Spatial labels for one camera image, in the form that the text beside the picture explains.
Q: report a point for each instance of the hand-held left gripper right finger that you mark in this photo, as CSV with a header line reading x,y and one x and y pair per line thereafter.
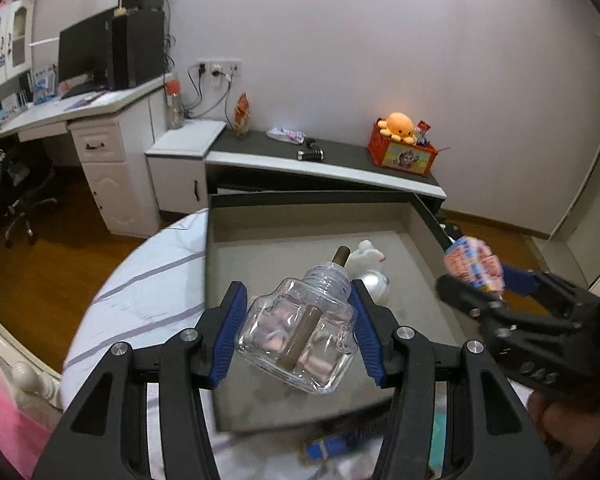
x,y
366,335

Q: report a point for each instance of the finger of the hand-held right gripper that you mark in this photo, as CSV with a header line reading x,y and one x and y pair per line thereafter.
x,y
467,300
522,280

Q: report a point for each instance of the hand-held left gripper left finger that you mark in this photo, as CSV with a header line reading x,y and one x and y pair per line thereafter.
x,y
230,332

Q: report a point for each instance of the pink block figure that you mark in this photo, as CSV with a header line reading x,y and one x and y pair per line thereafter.
x,y
472,262

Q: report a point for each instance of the clear glass bottle with wick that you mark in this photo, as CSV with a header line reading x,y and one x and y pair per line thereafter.
x,y
280,320

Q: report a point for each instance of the dark green cardboard box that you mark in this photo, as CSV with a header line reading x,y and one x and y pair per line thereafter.
x,y
260,270

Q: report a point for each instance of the person's right hand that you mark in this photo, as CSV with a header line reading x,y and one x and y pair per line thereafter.
x,y
565,422

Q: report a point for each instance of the silver ball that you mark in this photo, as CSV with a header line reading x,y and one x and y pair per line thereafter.
x,y
377,285

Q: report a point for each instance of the white cat figure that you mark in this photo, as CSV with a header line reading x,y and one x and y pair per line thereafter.
x,y
366,256

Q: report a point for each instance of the white quilt with purple stripes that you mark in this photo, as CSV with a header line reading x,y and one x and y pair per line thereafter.
x,y
145,280

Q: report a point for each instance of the blue textured bar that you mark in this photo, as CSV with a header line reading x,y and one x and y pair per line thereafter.
x,y
337,446

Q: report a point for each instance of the orange printed crate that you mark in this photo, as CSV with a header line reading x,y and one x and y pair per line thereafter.
x,y
402,157

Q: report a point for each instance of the white side cabinet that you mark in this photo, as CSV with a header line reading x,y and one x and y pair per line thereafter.
x,y
180,170

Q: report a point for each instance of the dark low table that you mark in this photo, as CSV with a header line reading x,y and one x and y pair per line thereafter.
x,y
340,152

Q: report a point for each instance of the orange octopus plush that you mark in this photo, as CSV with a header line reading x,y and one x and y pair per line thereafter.
x,y
397,126

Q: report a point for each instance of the small black dumbbell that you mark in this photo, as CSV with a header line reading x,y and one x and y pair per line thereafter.
x,y
311,152

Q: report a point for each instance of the white plastic packet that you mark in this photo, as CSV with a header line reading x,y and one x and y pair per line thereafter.
x,y
285,135

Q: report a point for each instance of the white desk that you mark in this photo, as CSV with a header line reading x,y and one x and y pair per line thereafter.
x,y
105,160

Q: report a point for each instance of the orange snack bag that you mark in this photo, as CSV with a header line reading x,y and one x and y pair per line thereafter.
x,y
241,117

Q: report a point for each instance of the bottle with orange label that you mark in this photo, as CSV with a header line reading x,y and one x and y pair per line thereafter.
x,y
175,105

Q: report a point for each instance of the pink cloth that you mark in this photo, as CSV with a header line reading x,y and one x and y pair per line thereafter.
x,y
5,425

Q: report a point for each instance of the black office chair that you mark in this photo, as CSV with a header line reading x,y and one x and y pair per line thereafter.
x,y
25,190

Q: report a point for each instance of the white power outlet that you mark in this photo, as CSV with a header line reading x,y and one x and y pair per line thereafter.
x,y
220,68

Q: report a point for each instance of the purple paper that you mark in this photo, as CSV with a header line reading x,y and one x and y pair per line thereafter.
x,y
87,101

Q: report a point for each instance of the black computer tower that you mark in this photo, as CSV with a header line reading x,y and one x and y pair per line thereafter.
x,y
137,50

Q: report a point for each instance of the blue boxes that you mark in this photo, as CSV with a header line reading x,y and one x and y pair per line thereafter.
x,y
45,85

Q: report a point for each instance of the black computer monitor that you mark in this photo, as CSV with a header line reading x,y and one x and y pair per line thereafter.
x,y
82,55

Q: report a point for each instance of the white bed post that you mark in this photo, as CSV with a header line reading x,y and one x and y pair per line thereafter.
x,y
25,375

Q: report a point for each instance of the white wall cabinet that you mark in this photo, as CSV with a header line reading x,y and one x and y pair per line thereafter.
x,y
5,45

